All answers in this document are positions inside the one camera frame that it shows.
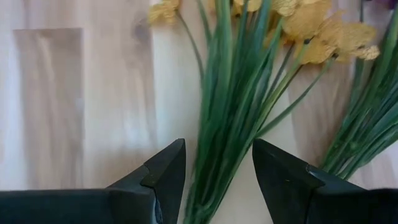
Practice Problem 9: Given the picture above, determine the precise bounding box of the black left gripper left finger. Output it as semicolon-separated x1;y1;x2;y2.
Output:
0;138;187;224

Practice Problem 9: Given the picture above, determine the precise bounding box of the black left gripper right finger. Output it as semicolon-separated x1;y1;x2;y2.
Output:
252;138;398;224

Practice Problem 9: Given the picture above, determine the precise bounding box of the yellow artificial flower stem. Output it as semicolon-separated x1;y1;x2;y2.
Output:
147;0;381;224

